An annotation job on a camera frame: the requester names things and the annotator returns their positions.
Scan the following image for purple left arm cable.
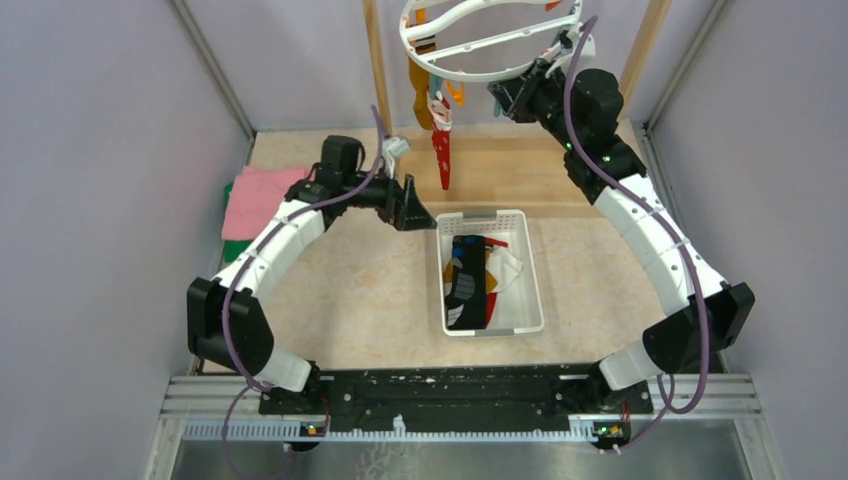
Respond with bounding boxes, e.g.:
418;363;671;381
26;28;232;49
220;104;392;480

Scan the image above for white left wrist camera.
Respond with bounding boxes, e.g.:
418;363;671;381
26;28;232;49
381;136;411;179

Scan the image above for pink folded towel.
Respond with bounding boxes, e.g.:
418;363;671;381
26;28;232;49
221;166;309;241

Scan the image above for green folded towel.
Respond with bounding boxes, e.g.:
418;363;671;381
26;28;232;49
221;182;256;262

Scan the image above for black sock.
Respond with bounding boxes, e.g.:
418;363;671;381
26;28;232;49
443;235;486;331

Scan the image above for aluminium rail frame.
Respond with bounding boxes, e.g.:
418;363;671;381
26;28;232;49
144;364;787;479

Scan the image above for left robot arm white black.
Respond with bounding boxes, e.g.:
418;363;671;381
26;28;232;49
187;134;436;414

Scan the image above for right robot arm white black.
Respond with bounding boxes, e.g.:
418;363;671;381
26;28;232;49
487;60;755;412

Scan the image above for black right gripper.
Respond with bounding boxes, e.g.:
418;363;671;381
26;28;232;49
490;59;582;152

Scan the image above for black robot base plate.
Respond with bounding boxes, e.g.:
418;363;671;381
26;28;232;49
259;363;654;434

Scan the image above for red sock white cuff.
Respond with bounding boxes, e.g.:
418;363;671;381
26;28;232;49
484;237;509;328

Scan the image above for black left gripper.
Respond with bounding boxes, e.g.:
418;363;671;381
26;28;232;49
342;160;436;230

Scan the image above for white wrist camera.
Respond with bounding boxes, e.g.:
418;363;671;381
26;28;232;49
381;136;411;179
544;15;598;78

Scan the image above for white round clip hanger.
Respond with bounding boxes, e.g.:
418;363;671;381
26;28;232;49
398;0;595;83

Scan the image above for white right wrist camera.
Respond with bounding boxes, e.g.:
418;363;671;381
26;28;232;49
544;15;598;78

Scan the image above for mustard yellow sock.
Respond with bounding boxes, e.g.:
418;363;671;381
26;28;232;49
408;36;436;130
442;259;498;294

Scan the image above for white plastic basket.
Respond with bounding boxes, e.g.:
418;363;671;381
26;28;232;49
436;209;545;337

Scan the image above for wooden hanger stand frame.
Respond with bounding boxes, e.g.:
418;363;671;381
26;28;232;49
361;1;673;217

